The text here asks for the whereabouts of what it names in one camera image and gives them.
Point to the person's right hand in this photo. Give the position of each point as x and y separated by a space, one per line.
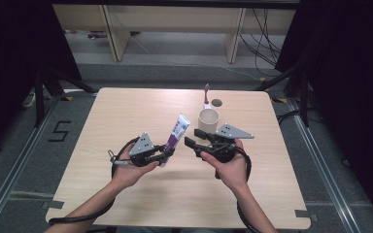
228 171

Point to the beige cup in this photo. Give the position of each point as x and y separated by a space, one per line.
213 124

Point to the person's left hand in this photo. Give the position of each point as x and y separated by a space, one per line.
128 174

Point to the black metal stand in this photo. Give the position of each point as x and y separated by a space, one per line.
39 97
303 97

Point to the metal floor rail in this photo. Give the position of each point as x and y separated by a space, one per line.
323 174
16 168

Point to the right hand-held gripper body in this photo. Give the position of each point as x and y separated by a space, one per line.
223 147

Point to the pink toothbrush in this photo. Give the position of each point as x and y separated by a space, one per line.
206 92

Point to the black curtain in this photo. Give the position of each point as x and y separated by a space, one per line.
9 64
353 81

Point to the grey tape patch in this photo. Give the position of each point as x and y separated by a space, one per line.
53 204
304 214

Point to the purple and white toothpaste tube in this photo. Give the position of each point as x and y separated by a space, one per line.
178 129

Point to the light wooden furniture frame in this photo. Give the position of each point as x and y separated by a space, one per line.
175 19

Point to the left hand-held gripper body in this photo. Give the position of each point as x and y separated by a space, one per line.
142 147

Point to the black round table grommet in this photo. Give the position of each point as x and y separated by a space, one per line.
216 103

